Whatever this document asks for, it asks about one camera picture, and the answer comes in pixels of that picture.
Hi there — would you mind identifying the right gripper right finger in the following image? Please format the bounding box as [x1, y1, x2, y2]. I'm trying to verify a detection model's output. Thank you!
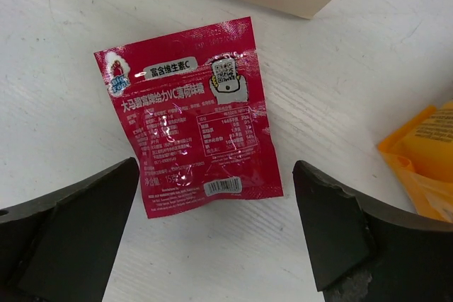
[293, 161, 452, 301]

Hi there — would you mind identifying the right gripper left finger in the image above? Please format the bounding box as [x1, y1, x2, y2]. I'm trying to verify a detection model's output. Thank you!
[1, 158, 139, 301]

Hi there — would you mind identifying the orange snack bag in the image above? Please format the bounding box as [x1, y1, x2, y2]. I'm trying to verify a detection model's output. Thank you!
[377, 101, 452, 223]

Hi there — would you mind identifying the red candy sachet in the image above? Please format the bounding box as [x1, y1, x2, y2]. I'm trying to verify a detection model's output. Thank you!
[94, 17, 283, 219]

